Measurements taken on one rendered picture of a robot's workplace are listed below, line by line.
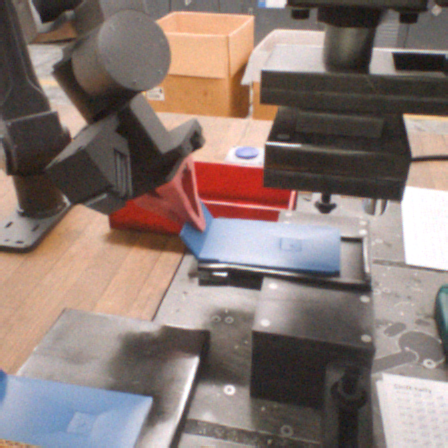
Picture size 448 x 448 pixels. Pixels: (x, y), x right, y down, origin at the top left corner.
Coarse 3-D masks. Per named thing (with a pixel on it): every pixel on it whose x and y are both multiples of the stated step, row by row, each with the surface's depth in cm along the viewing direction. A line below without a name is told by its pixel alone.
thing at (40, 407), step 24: (0, 384) 45; (24, 384) 45; (48, 384) 45; (0, 408) 43; (24, 408) 43; (48, 408) 43; (72, 408) 43; (96, 408) 43; (120, 408) 43; (144, 408) 43; (0, 432) 41; (24, 432) 41; (48, 432) 41; (96, 432) 41; (120, 432) 41
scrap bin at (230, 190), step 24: (216, 168) 75; (240, 168) 74; (216, 192) 77; (240, 192) 76; (264, 192) 76; (288, 192) 75; (120, 216) 69; (144, 216) 68; (216, 216) 66; (240, 216) 65; (264, 216) 64
